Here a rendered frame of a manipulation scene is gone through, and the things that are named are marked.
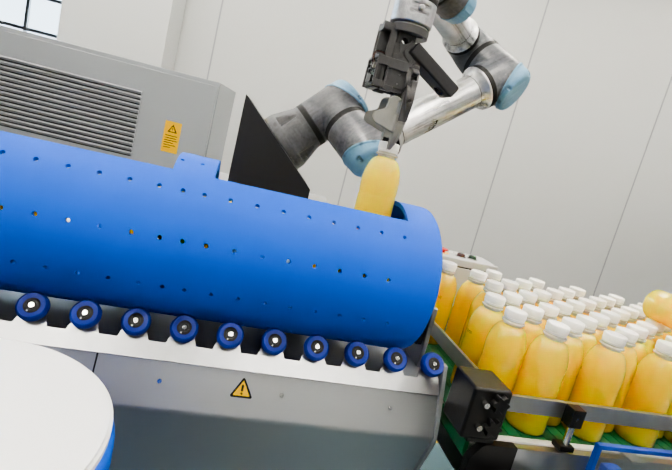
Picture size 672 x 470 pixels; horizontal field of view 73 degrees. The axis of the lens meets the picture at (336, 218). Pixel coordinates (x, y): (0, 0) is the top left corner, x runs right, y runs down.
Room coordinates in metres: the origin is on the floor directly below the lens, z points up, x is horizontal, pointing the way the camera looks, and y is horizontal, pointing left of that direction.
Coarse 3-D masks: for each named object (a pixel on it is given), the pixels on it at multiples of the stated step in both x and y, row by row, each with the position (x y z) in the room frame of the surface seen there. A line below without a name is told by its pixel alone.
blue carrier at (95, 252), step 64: (0, 192) 0.60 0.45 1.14; (64, 192) 0.63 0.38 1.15; (128, 192) 0.66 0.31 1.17; (192, 192) 0.69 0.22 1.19; (256, 192) 0.73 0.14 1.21; (0, 256) 0.61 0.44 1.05; (64, 256) 0.62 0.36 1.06; (128, 256) 0.64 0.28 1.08; (192, 256) 0.66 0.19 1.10; (256, 256) 0.68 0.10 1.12; (320, 256) 0.71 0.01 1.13; (384, 256) 0.74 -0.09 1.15; (256, 320) 0.72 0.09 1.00; (320, 320) 0.73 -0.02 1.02; (384, 320) 0.74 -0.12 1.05
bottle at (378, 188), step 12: (384, 156) 0.84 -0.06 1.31; (396, 156) 0.85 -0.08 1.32; (372, 168) 0.83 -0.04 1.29; (384, 168) 0.83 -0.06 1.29; (396, 168) 0.84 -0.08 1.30; (372, 180) 0.82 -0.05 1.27; (384, 180) 0.82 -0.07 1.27; (396, 180) 0.83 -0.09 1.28; (360, 192) 0.84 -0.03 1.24; (372, 192) 0.82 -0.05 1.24; (384, 192) 0.82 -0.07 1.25; (396, 192) 0.84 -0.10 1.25; (360, 204) 0.83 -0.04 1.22; (372, 204) 0.82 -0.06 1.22; (384, 204) 0.82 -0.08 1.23
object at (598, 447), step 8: (600, 448) 0.69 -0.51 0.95; (608, 448) 0.69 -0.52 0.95; (616, 448) 0.69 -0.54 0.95; (624, 448) 0.70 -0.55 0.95; (632, 448) 0.70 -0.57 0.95; (640, 448) 0.71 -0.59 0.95; (648, 448) 0.72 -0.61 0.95; (592, 456) 0.69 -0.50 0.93; (664, 456) 0.72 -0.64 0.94; (592, 464) 0.69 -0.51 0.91
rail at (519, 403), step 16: (512, 400) 0.72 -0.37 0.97; (528, 400) 0.73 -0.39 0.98; (544, 400) 0.74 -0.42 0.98; (560, 400) 0.75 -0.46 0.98; (560, 416) 0.75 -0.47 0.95; (592, 416) 0.76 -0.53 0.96; (608, 416) 0.77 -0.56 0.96; (624, 416) 0.78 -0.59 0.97; (640, 416) 0.78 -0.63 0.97; (656, 416) 0.79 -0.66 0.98
